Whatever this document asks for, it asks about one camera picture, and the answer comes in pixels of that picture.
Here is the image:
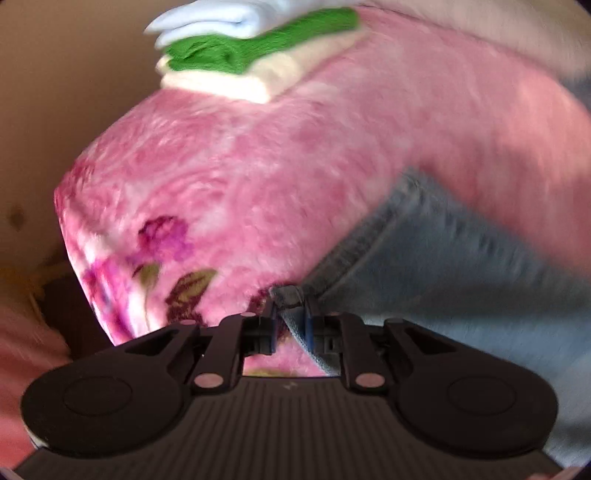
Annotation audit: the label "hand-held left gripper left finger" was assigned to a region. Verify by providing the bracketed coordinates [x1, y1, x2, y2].
[124, 298, 278, 394]

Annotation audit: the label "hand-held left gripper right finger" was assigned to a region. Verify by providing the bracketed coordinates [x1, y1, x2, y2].
[302, 295, 445, 396]

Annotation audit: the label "blue grey pants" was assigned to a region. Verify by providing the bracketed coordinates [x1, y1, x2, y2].
[270, 168, 591, 467]

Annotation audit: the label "cream garment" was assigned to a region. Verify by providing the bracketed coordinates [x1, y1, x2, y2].
[154, 23, 370, 103]

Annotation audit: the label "green garment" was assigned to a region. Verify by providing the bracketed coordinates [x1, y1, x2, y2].
[164, 8, 360, 75]

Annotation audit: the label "white garment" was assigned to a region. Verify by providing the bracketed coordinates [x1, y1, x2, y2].
[144, 0, 365, 51]

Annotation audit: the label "pink floral blanket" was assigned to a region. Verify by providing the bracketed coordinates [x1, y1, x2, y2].
[53, 7, 591, 379]

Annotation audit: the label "pale pink cloth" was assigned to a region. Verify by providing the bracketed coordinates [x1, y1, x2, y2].
[0, 295, 72, 467]

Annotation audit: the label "white ribbed pillow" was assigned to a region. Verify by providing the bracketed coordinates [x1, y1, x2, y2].
[360, 0, 591, 93]

